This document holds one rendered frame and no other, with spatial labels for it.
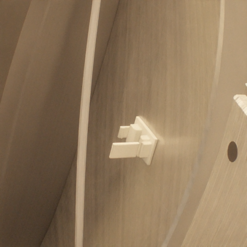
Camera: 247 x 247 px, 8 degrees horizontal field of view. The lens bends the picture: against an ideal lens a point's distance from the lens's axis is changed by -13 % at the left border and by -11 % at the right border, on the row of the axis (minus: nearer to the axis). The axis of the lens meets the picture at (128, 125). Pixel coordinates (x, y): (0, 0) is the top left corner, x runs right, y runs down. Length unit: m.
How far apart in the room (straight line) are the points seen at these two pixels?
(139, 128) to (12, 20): 0.96
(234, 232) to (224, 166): 0.04
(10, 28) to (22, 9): 0.03
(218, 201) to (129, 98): 0.12
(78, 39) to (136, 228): 0.11
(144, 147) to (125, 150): 0.01
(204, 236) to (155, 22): 0.13
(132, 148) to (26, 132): 0.08
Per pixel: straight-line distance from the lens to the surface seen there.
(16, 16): 1.89
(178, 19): 0.91
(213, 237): 0.86
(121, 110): 0.96
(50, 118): 0.98
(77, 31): 0.96
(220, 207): 0.86
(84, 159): 0.94
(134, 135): 0.94
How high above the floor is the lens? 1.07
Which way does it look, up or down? 6 degrees down
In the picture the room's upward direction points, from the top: 2 degrees clockwise
